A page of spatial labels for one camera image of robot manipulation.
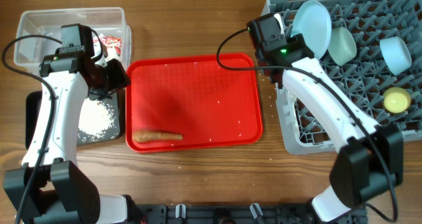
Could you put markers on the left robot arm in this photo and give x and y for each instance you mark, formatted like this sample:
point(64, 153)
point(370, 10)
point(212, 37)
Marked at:
point(49, 187)

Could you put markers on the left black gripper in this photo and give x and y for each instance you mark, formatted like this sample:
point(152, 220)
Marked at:
point(120, 80)

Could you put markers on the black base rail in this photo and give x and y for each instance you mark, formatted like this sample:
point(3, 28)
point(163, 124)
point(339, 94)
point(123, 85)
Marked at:
point(253, 213)

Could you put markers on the red serving tray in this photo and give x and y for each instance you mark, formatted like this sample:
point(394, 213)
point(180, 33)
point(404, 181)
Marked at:
point(211, 101)

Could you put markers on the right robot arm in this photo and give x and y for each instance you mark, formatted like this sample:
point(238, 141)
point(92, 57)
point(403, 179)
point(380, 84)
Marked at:
point(370, 157)

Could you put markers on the pile of white rice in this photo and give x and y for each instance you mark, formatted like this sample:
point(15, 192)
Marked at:
point(96, 120)

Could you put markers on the yellow cup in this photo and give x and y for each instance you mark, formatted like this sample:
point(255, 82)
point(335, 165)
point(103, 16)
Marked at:
point(396, 100)

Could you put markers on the light blue plate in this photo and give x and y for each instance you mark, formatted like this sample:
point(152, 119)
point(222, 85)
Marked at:
point(313, 22)

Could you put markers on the black tray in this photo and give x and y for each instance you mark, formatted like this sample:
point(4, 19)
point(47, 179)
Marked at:
point(33, 102)

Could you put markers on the red strawberry cake wrapper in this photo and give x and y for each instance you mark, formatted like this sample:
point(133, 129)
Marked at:
point(112, 44)

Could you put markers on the light blue bowl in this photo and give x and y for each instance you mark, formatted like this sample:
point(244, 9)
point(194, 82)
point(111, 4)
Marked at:
point(395, 54)

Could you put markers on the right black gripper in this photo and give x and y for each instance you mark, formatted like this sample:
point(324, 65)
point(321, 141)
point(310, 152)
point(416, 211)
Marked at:
point(297, 37)

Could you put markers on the green bowl with rice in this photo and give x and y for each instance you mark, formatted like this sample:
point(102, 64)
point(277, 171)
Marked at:
point(342, 47)

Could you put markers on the grey dishwasher rack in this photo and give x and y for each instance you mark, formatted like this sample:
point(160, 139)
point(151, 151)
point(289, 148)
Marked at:
point(366, 77)

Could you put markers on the carrot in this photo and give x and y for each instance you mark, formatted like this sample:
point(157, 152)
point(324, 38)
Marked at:
point(143, 136)

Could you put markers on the clear plastic bin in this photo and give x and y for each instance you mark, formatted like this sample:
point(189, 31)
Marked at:
point(107, 21)

